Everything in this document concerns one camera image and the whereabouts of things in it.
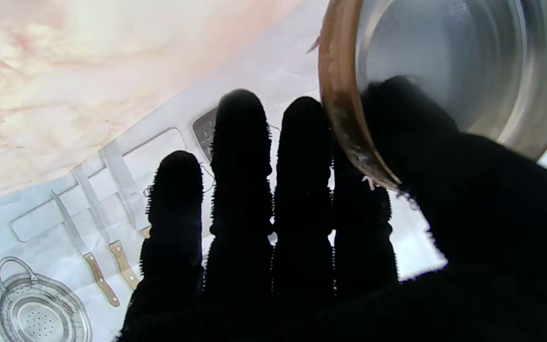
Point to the white cutting board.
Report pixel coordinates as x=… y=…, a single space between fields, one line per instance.
x=159 y=152

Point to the white printed backdrop cloth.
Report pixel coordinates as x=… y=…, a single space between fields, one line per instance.
x=41 y=223

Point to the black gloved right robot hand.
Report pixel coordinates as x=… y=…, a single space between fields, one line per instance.
x=468 y=261

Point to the black slotted spatula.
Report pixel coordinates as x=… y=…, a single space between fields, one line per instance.
x=204 y=133

